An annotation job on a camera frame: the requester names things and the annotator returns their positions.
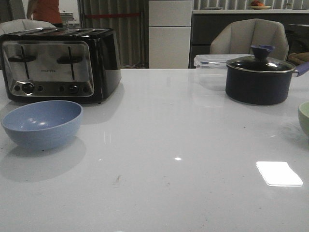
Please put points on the blue bowl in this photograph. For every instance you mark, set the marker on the blue bowl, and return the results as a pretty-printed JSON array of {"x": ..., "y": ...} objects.
[{"x": 43, "y": 125}]

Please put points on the white refrigerator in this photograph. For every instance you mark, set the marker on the white refrigerator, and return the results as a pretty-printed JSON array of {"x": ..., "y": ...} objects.
[{"x": 169, "y": 33}]

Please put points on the red barrier tape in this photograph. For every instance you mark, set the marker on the red barrier tape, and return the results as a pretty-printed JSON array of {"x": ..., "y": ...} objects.
[{"x": 112, "y": 15}]

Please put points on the green bowl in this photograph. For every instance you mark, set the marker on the green bowl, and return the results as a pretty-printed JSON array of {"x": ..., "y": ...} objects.
[{"x": 303, "y": 116}]

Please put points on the beige chair left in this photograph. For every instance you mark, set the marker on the beige chair left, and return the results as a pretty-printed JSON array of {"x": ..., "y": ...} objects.
[{"x": 22, "y": 24}]

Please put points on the fruit plate on counter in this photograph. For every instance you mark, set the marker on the fruit plate on counter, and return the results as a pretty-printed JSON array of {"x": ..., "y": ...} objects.
[{"x": 258, "y": 5}]

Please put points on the dark kitchen counter cabinet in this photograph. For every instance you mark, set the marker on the dark kitchen counter cabinet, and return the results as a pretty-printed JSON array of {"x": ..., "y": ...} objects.
[{"x": 207, "y": 24}]

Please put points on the clear plastic food container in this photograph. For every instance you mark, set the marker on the clear plastic food container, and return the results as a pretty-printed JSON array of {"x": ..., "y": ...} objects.
[{"x": 212, "y": 70}]

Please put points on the brown object behind pot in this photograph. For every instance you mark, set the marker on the brown object behind pot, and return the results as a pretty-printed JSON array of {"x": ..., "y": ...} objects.
[{"x": 298, "y": 58}]

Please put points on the beige chair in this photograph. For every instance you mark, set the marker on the beige chair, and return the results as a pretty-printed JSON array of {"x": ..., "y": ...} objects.
[
  {"x": 239, "y": 36},
  {"x": 22, "y": 24}
]

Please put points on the person in orange shirt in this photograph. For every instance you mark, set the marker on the person in orange shirt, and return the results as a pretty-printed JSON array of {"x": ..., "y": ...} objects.
[{"x": 45, "y": 10}]

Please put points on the dark blue saucepan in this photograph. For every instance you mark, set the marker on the dark blue saucepan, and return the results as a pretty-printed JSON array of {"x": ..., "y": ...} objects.
[{"x": 261, "y": 87}]

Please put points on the glass pot lid blue knob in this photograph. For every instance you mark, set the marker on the glass pot lid blue knob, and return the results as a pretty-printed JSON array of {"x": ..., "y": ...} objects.
[{"x": 260, "y": 61}]

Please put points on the beige chair right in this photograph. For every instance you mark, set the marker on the beige chair right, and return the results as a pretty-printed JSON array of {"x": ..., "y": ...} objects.
[{"x": 239, "y": 36}]

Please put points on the black and steel toaster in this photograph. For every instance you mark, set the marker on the black and steel toaster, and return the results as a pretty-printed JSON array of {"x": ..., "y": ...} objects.
[{"x": 80, "y": 65}]

